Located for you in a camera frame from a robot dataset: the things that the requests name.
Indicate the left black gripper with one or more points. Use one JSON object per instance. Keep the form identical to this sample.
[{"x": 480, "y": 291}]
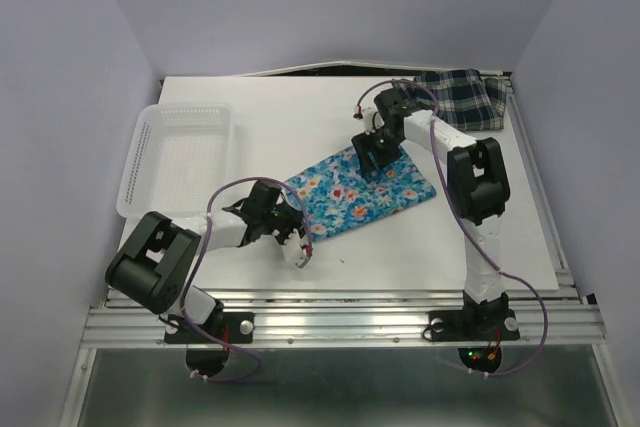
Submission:
[{"x": 294, "y": 220}]

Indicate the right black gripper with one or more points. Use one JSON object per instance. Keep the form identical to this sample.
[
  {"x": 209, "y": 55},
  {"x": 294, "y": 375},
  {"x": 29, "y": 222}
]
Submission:
[{"x": 363, "y": 142}]

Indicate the blue floral skirt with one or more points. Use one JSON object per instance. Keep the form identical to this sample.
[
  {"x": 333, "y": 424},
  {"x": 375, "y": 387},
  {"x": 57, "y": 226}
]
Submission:
[{"x": 338, "y": 199}]

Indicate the navy plaid skirt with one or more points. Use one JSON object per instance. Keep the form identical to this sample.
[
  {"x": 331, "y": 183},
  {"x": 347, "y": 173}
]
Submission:
[{"x": 468, "y": 101}]

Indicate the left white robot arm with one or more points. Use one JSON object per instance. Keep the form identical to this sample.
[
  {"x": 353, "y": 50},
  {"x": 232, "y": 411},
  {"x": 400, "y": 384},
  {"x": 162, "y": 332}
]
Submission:
[{"x": 157, "y": 264}]

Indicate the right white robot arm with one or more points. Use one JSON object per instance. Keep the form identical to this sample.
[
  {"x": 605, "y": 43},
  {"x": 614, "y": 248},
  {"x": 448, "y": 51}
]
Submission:
[{"x": 476, "y": 187}]

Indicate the white plastic basket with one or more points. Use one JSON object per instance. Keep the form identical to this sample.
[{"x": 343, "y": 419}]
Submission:
[{"x": 180, "y": 153}]

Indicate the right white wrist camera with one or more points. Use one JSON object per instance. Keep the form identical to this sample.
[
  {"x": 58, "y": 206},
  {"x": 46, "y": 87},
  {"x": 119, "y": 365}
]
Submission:
[{"x": 370, "y": 118}]

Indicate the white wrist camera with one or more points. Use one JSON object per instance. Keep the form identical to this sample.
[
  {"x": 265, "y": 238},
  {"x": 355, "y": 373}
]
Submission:
[
  {"x": 370, "y": 118},
  {"x": 297, "y": 250}
]

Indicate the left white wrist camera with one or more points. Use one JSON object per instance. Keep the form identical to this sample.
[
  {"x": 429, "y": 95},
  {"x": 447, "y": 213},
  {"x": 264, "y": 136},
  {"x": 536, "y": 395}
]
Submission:
[{"x": 297, "y": 250}]

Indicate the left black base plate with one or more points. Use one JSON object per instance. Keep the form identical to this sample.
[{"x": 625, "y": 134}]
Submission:
[{"x": 230, "y": 327}]

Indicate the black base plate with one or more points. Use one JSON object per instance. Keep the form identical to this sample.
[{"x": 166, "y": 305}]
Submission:
[
  {"x": 230, "y": 327},
  {"x": 446, "y": 326}
]

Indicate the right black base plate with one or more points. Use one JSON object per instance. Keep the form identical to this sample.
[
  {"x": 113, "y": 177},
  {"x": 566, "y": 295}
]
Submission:
[{"x": 446, "y": 326}]

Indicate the aluminium mounting rail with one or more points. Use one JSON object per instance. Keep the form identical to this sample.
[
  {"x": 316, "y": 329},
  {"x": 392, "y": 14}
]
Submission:
[{"x": 342, "y": 319}]

